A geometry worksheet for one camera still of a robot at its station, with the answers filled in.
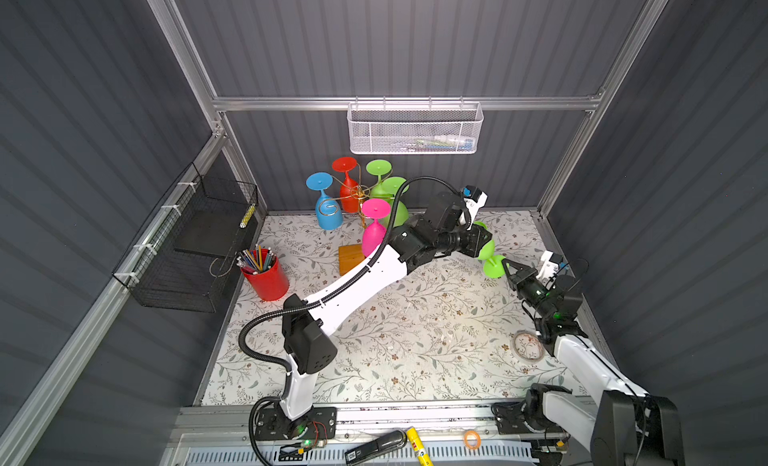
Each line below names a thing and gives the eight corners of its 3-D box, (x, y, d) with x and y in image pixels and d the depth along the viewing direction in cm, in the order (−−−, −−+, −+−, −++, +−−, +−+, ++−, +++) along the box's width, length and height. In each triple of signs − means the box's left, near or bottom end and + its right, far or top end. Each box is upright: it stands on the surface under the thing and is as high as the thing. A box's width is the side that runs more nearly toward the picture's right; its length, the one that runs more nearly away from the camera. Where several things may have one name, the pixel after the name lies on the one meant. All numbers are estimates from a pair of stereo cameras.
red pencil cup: (251, 301, 98) (231, 274, 85) (260, 274, 105) (243, 245, 92) (285, 301, 98) (269, 274, 85) (292, 274, 105) (278, 245, 92)
